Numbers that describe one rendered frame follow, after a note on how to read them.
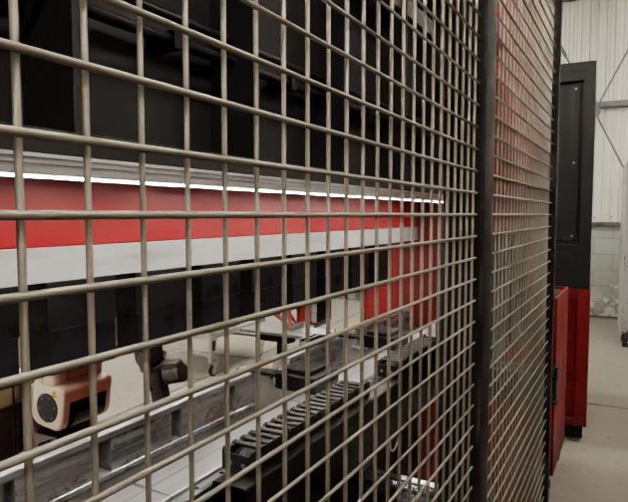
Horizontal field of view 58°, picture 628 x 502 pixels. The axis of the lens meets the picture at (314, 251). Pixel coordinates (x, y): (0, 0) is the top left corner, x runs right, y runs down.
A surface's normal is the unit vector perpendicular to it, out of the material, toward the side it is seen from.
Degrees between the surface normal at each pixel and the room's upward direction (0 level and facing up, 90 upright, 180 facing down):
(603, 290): 90
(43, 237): 90
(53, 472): 90
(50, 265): 90
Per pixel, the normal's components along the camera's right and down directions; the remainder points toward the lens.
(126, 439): 0.87, 0.04
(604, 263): -0.44, 0.06
